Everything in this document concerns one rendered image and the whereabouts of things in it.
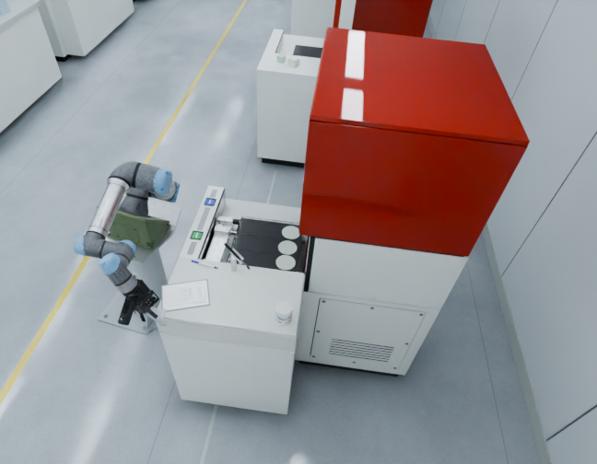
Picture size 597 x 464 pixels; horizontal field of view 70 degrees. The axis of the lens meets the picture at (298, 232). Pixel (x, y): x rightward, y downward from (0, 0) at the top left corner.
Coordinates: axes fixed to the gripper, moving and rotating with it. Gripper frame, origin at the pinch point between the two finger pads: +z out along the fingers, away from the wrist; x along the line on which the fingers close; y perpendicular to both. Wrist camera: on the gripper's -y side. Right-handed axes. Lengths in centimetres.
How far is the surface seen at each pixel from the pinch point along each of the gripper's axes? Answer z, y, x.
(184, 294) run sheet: 3.4, 20.7, 3.8
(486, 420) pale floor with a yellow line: 167, 85, -88
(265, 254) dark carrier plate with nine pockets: 18, 65, -6
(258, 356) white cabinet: 43, 21, -18
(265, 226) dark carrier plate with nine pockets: 13, 82, 3
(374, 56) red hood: -50, 118, -70
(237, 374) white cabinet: 56, 16, 1
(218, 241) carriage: 7, 61, 18
